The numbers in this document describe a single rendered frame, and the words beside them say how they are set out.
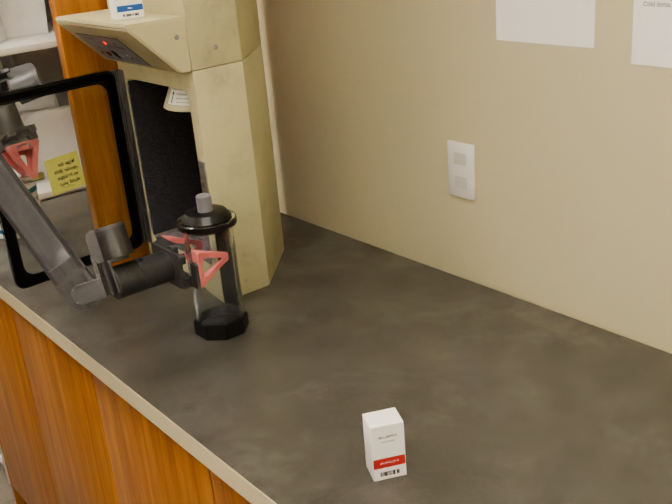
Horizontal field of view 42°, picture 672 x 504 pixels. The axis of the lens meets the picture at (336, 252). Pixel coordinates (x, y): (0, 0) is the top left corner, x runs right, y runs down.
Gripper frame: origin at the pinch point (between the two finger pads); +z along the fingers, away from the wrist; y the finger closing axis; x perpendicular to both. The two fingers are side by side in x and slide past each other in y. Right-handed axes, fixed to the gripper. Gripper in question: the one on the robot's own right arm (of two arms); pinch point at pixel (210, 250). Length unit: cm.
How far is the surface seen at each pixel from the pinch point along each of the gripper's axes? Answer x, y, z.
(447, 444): 16, -57, 3
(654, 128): -20, -58, 50
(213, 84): -27.7, 10.1, 11.0
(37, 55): -12, 206, 48
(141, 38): -38.2, 10.0, -2.1
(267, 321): 16.1, -3.9, 7.9
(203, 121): -21.3, 10.1, 7.8
